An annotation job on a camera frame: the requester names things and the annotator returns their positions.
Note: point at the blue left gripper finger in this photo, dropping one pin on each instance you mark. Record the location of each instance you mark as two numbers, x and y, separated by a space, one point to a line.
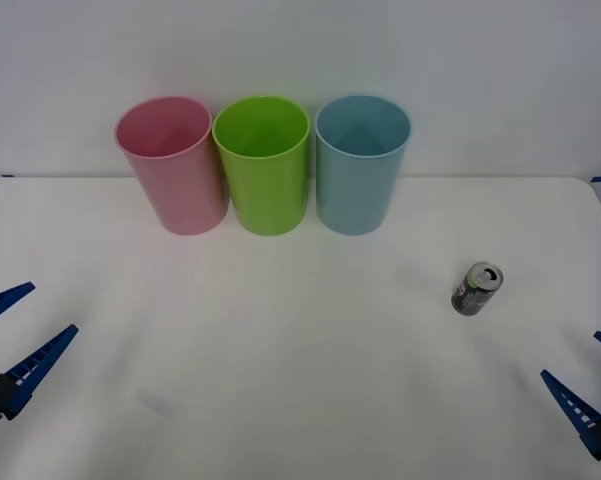
2 300
40 362

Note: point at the dark grey drink can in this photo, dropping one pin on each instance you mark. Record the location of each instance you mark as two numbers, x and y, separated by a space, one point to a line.
472 297

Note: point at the pink plastic bin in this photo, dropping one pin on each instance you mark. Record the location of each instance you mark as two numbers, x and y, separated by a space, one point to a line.
180 190

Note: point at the green plastic bin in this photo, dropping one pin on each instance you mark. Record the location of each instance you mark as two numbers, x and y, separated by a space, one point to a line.
267 195

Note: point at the pale blue plastic bin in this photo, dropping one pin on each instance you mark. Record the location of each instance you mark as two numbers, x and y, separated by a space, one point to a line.
355 195

